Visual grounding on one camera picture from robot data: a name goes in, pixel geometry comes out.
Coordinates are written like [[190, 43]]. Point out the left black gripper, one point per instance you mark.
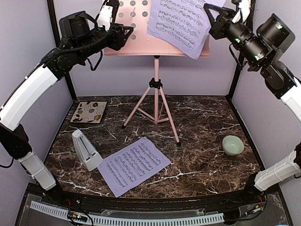
[[118, 40]]

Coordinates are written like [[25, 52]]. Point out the black front rail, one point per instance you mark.
[[227, 202]]

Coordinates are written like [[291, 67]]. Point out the green ceramic bowl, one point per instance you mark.
[[232, 145]]

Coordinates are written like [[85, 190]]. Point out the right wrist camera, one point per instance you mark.
[[243, 11]]

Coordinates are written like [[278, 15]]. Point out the black frame post right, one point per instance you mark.
[[249, 24]]

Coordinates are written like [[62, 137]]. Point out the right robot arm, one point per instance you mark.
[[262, 51]]

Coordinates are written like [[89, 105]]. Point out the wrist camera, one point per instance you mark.
[[105, 15], [243, 11]]

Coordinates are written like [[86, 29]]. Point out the white metronome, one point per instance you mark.
[[87, 154]]

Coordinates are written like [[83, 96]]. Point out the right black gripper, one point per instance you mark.
[[223, 20]]

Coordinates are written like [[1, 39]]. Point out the sheet music page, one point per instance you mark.
[[183, 23], [132, 165]]

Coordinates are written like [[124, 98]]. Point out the floral square plate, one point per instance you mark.
[[89, 112]]

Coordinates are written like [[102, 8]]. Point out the white slotted cable duct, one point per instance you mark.
[[126, 218]]

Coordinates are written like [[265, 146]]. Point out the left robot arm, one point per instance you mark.
[[82, 36]]

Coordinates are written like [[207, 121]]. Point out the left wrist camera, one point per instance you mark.
[[105, 15]]

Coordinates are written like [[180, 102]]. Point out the pink music stand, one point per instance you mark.
[[153, 103]]

